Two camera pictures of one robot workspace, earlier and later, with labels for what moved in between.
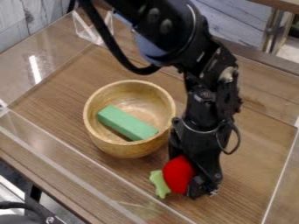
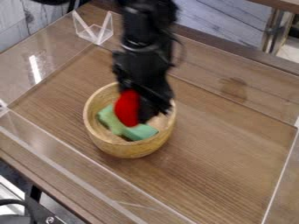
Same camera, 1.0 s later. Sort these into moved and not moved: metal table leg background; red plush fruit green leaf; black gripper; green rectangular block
Moved: black gripper; red plush fruit green leaf
Not moved: metal table leg background; green rectangular block
